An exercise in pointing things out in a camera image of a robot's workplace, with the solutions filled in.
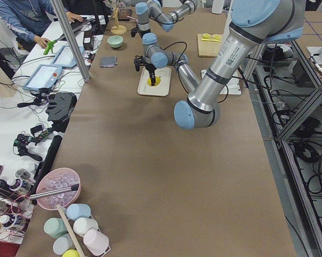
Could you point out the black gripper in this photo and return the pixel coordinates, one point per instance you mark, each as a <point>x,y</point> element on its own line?
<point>142,27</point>
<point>151,69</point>

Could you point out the yellow lemon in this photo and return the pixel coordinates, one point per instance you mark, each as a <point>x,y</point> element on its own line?
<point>153,81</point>

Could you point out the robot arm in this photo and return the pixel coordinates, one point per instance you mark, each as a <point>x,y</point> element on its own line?
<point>152,10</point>
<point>253,23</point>

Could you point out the dark wooden tray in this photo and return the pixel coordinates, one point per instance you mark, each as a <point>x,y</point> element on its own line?
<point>124,15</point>

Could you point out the wooden mug tree stand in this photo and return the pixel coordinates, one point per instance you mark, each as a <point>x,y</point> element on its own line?
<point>115,6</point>

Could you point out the mint green bowl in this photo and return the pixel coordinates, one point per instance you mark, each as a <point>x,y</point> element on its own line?
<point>115,41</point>

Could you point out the grey folded cloth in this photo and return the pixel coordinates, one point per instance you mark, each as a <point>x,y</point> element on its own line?
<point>110,61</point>

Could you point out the yellow plastic knife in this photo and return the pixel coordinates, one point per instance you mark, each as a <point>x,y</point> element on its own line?
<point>210,40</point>

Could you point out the wooden cutting board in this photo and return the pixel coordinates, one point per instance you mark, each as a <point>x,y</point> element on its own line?
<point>208,49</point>

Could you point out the black keyboard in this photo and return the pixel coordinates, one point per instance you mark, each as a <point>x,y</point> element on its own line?
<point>77,25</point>

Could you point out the teach pendant tablet far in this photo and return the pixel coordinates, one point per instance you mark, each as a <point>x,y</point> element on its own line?
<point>64,58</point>

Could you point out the teach pendant tablet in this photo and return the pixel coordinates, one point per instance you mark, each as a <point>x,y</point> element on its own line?
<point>64,58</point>
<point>45,76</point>

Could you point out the green hand tool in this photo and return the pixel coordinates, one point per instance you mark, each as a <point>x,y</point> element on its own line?
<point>49,47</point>

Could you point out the black device on side table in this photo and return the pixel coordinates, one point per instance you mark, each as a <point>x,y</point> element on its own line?
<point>59,110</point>

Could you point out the teach pendant tablet near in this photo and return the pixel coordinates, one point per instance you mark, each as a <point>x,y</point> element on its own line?
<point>45,76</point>

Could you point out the seated person in blue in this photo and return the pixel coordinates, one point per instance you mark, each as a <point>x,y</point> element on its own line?
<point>28,20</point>

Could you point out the metal scoop in bowl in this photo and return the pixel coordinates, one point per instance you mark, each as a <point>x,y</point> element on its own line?
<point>74,187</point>

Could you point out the pink bowl with ice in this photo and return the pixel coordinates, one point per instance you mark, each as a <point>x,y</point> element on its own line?
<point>55,180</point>

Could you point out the blue cup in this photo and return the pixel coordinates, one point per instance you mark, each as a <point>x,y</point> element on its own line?
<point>78,210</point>

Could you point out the white cup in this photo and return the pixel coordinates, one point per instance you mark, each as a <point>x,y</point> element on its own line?
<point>82,225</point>

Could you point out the pink cup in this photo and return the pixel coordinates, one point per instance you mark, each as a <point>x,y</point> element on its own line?
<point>96,242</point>

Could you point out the green cup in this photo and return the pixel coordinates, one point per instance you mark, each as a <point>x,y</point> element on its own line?
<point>55,227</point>

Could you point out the wooden cup rack stick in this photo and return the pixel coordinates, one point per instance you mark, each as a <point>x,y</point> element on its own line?
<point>70,231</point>

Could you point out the grey cup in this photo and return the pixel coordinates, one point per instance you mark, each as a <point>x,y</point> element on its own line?
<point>63,244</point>

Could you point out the yellow cup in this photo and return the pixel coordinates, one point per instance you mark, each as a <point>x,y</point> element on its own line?
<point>71,253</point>

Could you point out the aluminium frame post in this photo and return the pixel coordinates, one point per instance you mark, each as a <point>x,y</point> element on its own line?
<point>68,33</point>

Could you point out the white wire cup rack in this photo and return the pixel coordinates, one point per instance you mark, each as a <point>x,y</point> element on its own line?
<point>87,228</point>

